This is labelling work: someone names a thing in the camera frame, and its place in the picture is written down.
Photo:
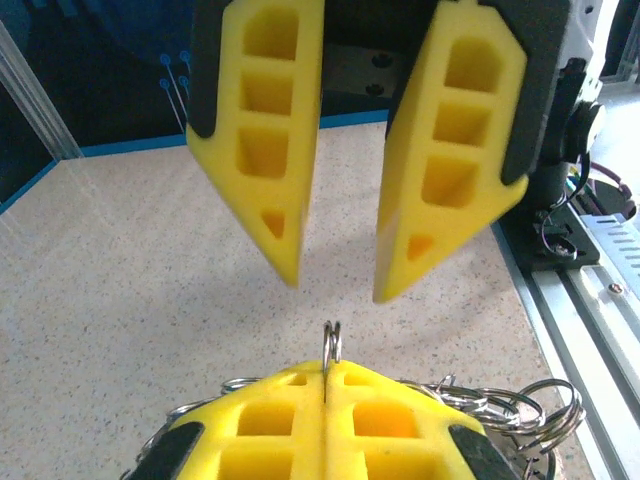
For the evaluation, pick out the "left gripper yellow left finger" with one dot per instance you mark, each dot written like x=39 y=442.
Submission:
x=300 y=450

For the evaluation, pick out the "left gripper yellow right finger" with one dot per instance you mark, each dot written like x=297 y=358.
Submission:
x=345 y=450

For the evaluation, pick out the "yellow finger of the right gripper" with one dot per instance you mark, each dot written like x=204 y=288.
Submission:
x=305 y=150
x=450 y=150

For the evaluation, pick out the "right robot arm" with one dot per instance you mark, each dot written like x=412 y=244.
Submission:
x=585 y=40

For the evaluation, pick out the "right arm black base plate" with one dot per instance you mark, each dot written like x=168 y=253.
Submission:
x=580 y=250

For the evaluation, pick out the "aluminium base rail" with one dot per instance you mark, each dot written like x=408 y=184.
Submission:
x=575 y=325

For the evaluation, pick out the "aluminium frame post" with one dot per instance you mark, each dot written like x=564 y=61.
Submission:
x=35 y=100

